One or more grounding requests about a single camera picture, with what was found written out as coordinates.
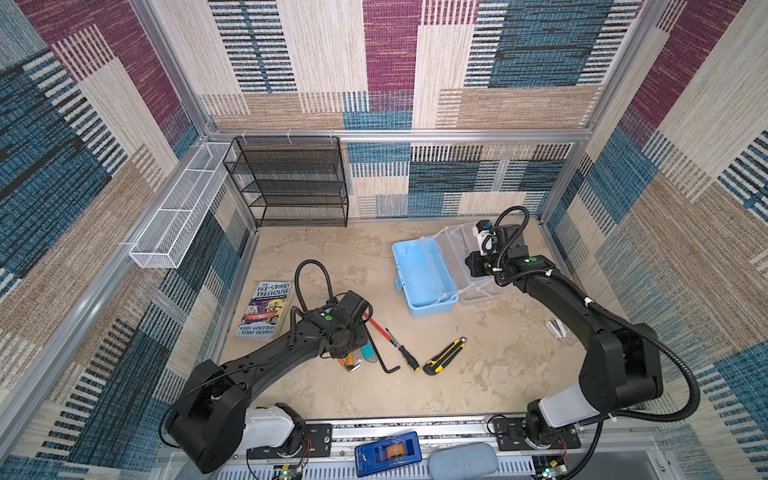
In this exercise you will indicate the teal utility knife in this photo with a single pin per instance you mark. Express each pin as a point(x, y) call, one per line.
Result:
point(368, 353)

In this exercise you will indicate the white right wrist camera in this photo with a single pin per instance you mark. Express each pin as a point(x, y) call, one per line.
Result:
point(485, 237)

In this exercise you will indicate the blue tape dispenser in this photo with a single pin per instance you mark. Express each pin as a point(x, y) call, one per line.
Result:
point(387, 454)

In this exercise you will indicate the yellow black utility knife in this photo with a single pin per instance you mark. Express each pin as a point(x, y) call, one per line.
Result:
point(439, 362)

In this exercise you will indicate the colourful paperback book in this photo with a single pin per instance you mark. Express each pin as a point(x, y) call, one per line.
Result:
point(263, 313)

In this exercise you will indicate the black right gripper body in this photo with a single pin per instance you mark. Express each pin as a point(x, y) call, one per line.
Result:
point(486, 265)

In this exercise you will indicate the white stapler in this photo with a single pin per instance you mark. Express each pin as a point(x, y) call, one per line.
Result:
point(557, 329)

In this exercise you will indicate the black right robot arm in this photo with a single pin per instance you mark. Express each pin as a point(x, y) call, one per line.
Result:
point(622, 364)

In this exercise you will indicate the black handled screwdriver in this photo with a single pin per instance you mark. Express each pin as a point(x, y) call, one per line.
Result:
point(410, 359)

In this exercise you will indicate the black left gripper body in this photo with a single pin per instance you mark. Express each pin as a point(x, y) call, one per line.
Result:
point(357, 336)

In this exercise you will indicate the grey foam pad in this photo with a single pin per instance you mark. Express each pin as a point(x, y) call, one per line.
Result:
point(464, 462)

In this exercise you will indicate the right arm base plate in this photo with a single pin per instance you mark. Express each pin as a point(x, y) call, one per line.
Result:
point(511, 435)

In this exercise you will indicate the black wire mesh shelf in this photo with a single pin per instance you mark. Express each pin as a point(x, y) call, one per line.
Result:
point(290, 181)

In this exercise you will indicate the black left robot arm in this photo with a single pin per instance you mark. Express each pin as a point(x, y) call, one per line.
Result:
point(208, 419)

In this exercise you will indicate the white wire mesh basket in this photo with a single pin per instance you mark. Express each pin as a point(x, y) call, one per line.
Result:
point(166, 239)

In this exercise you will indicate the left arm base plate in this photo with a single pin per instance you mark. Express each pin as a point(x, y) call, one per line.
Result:
point(313, 438)

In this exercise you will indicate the blue plastic tool box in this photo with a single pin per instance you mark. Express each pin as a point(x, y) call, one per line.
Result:
point(433, 275)

